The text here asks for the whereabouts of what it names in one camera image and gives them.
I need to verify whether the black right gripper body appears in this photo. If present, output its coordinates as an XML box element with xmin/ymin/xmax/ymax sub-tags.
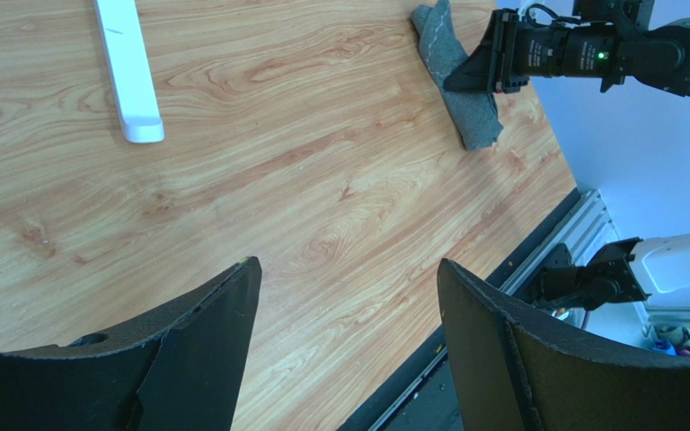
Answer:
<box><xmin>515</xmin><ymin>1</ymin><xmax>686</xmax><ymax>92</ymax></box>

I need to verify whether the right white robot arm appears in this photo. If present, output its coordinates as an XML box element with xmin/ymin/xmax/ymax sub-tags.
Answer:
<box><xmin>444</xmin><ymin>1</ymin><xmax>690</xmax><ymax>312</ymax></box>

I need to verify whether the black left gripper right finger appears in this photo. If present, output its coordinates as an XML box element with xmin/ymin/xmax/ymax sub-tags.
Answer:
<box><xmin>437</xmin><ymin>259</ymin><xmax>690</xmax><ymax>430</ymax></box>

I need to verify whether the aluminium frame rail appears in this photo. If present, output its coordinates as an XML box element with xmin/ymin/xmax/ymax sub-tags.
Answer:
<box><xmin>368</xmin><ymin>188</ymin><xmax>621</xmax><ymax>431</ymax></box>

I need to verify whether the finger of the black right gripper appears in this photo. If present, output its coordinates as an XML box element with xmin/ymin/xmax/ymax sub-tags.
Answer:
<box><xmin>443</xmin><ymin>9</ymin><xmax>522</xmax><ymax>94</ymax></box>

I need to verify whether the grey cloth napkin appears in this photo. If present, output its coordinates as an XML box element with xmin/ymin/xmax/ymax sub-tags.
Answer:
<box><xmin>410</xmin><ymin>1</ymin><xmax>503</xmax><ymax>152</ymax></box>

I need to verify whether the white stand base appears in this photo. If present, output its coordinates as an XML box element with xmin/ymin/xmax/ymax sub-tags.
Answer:
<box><xmin>93</xmin><ymin>0</ymin><xmax>165</xmax><ymax>144</ymax></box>

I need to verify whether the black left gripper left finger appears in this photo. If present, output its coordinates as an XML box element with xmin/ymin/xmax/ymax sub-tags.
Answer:
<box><xmin>0</xmin><ymin>257</ymin><xmax>262</xmax><ymax>430</ymax></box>

